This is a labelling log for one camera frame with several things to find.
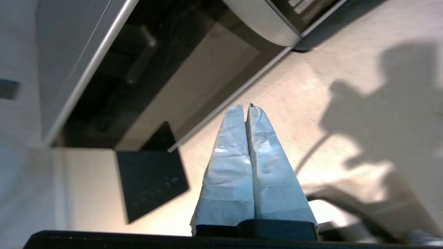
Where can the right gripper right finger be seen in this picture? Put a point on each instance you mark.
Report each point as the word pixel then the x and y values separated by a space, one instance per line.
pixel 273 180

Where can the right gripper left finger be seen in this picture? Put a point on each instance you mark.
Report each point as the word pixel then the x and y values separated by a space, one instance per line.
pixel 228 173

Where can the silver microwave oven body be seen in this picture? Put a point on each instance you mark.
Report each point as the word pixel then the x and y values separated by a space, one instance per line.
pixel 69 41

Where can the black induction cooktop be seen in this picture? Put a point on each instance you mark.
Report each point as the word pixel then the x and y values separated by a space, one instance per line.
pixel 148 176

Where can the grey single wall socket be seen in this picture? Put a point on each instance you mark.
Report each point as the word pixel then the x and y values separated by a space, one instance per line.
pixel 8 89

